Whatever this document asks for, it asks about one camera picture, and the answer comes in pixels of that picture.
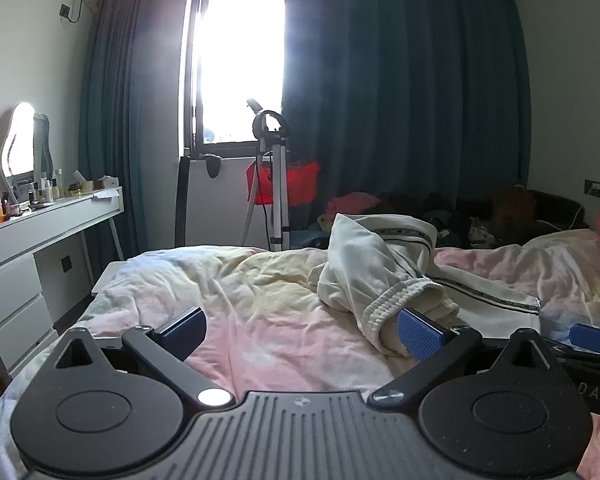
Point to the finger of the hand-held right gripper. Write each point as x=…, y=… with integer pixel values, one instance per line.
x=595, y=338

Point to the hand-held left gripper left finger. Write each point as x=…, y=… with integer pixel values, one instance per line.
x=182, y=332

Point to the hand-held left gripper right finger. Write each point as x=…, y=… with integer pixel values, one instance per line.
x=422, y=335

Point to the white pants with black stripe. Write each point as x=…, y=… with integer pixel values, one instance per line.
x=375, y=260

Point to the pile of dark clothes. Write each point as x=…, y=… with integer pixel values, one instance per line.
x=460, y=215

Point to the pastel tie-dye bed sheet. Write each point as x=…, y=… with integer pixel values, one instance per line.
x=260, y=300

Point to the black upright stand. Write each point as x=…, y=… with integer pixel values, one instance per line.
x=182, y=200

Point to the pink cloth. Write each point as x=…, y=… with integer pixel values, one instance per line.
x=352, y=203

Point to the white tissue box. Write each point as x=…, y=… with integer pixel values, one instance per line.
x=107, y=182

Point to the white vanity desk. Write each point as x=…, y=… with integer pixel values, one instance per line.
x=15, y=280

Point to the row of cosmetic bottles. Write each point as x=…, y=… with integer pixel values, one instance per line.
x=45, y=190

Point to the grey-blue curtain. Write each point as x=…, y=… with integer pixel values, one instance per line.
x=125, y=125

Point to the dark blue curtain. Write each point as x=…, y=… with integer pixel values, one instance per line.
x=405, y=100

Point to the wavy lit vanity mirror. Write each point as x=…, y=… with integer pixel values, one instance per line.
x=22, y=140

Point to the window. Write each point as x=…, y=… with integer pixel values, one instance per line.
x=240, y=60

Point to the black wall socket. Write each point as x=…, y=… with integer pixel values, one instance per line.
x=66, y=263
x=64, y=9
x=594, y=188

